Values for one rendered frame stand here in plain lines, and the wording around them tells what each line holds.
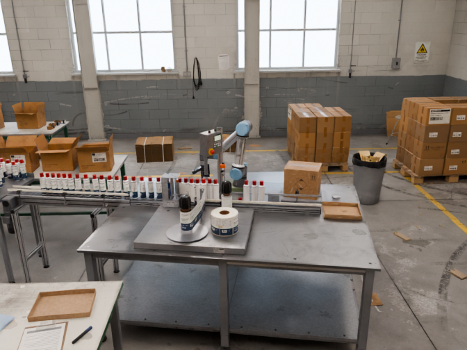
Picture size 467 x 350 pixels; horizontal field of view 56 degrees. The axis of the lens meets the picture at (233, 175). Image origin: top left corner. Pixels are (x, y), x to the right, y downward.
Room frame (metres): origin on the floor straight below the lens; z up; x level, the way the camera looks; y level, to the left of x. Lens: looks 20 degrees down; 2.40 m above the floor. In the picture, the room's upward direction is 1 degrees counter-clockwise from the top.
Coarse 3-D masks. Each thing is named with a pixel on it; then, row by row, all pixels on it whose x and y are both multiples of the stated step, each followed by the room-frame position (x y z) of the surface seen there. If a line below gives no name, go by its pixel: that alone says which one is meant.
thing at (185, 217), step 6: (180, 198) 2.90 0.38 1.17; (186, 198) 2.89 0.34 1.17; (180, 204) 2.90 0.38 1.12; (186, 204) 2.88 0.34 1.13; (180, 210) 2.91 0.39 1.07; (186, 210) 2.89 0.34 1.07; (180, 216) 2.90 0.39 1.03; (186, 216) 2.87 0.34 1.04; (186, 222) 2.87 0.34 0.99; (186, 228) 2.87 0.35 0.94
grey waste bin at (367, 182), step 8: (360, 168) 5.36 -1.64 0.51; (368, 168) 5.30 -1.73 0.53; (384, 168) 5.36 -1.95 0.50; (360, 176) 5.37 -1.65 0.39; (368, 176) 5.31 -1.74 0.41; (376, 176) 5.30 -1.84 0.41; (360, 184) 5.37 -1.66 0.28; (368, 184) 5.32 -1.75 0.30; (376, 184) 5.32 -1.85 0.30; (360, 192) 5.37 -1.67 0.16; (368, 192) 5.32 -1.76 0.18; (376, 192) 5.33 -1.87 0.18; (360, 200) 5.37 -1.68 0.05; (368, 200) 5.32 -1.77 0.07; (376, 200) 5.36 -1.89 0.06
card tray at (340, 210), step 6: (324, 204) 3.48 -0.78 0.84; (330, 204) 3.48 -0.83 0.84; (336, 204) 3.47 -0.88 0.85; (342, 204) 3.46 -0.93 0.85; (348, 204) 3.45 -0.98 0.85; (354, 204) 3.45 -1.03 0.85; (324, 210) 3.37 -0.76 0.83; (330, 210) 3.37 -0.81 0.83; (336, 210) 3.37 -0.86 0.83; (342, 210) 3.37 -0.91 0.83; (348, 210) 3.37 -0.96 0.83; (354, 210) 3.36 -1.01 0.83; (360, 210) 3.29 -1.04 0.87; (324, 216) 3.23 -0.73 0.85; (330, 216) 3.23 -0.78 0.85; (336, 216) 3.22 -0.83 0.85; (342, 216) 3.21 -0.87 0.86; (348, 216) 3.21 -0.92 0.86; (354, 216) 3.20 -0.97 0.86; (360, 216) 3.19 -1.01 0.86
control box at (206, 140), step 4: (204, 132) 3.58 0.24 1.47; (212, 132) 3.57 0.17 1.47; (216, 132) 3.58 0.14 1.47; (220, 132) 3.60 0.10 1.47; (200, 136) 3.54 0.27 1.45; (204, 136) 3.51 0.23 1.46; (208, 136) 3.50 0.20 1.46; (212, 136) 3.53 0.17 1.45; (200, 140) 3.55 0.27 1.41; (204, 140) 3.51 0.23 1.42; (208, 140) 3.50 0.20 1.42; (212, 140) 3.53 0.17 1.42; (220, 140) 3.60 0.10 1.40; (200, 144) 3.55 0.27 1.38; (204, 144) 3.51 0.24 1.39; (208, 144) 3.50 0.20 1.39; (212, 144) 3.53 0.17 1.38; (200, 148) 3.55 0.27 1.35; (204, 148) 3.51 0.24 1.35; (208, 148) 3.50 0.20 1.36; (212, 148) 3.52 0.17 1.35; (216, 148) 3.56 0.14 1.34; (220, 148) 3.60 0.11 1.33; (200, 152) 3.55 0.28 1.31; (204, 152) 3.52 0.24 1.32; (208, 152) 3.49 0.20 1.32; (216, 152) 3.56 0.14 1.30; (220, 152) 3.60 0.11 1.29
